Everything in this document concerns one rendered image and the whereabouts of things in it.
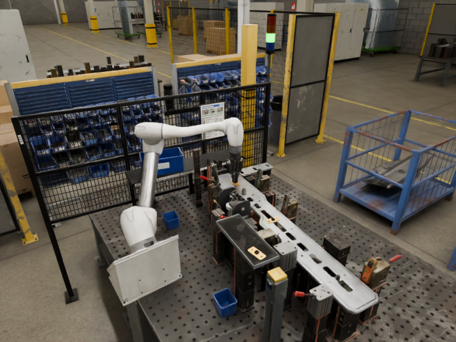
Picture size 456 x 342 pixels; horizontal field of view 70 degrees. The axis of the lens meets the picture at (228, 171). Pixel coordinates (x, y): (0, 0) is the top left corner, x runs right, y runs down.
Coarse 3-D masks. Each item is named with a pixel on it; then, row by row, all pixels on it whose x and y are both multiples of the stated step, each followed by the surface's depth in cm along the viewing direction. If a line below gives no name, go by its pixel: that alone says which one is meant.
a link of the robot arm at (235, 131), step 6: (234, 120) 213; (228, 126) 212; (234, 126) 209; (240, 126) 210; (228, 132) 212; (234, 132) 210; (240, 132) 211; (228, 138) 214; (234, 138) 211; (240, 138) 213; (234, 144) 214; (240, 144) 215
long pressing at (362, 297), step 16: (224, 176) 246; (240, 176) 246; (240, 192) 226; (256, 192) 226; (256, 208) 208; (272, 208) 208; (272, 224) 194; (288, 224) 194; (304, 240) 181; (304, 256) 169; (320, 256) 169; (320, 272) 160; (336, 272) 160; (336, 288) 151; (352, 288) 151; (368, 288) 151; (352, 304) 143; (368, 304) 143
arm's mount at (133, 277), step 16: (176, 240) 184; (128, 256) 169; (144, 256) 174; (160, 256) 181; (176, 256) 188; (112, 272) 182; (128, 272) 172; (144, 272) 179; (160, 272) 185; (176, 272) 193; (128, 288) 176; (144, 288) 183
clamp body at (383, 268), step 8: (384, 264) 156; (376, 272) 152; (384, 272) 155; (376, 280) 155; (384, 280) 159; (376, 288) 158; (376, 304) 166; (360, 312) 167; (368, 312) 166; (376, 312) 170; (360, 320) 169; (368, 320) 169
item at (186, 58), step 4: (180, 56) 531; (184, 56) 530; (188, 56) 530; (192, 56) 530; (196, 56) 530; (200, 56) 530; (204, 56) 529; (208, 56) 529; (212, 56) 529; (216, 56) 529; (220, 56) 529; (224, 56) 528; (228, 56) 528; (232, 56) 528; (180, 60) 532; (184, 60) 524; (188, 60) 514; (192, 60) 504; (196, 60) 496; (236, 60) 515
